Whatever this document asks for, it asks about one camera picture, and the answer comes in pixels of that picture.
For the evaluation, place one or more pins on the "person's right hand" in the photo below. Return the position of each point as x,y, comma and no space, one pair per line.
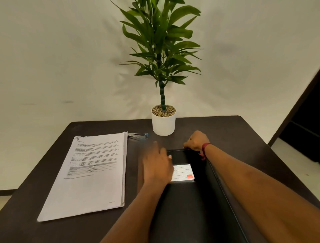
197,140

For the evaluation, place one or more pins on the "person's left hand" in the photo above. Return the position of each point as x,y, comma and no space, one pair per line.
157,167

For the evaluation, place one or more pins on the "person's left fingers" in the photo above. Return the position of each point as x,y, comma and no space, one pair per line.
160,154

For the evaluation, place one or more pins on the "person's right fingers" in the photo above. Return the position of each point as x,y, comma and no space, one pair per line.
190,146

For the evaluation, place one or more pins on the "black folder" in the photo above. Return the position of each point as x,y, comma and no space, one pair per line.
195,210

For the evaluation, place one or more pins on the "person's left forearm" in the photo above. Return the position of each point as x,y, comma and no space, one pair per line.
135,215

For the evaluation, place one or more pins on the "person's right forearm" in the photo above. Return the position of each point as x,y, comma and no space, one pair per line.
260,195

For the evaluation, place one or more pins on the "red wristband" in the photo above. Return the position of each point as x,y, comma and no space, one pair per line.
204,149

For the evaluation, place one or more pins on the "white label with red mark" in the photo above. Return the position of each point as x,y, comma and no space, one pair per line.
183,172

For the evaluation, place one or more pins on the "silver stapler with blue end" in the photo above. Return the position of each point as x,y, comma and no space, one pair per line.
137,136

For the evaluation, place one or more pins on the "white plant pot with pebbles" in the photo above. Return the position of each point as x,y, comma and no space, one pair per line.
163,125

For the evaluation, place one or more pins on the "stack of printed paper sheets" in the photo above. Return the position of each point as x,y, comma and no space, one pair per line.
90,175

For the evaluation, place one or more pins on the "green artificial plant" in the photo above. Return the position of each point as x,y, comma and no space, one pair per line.
160,37

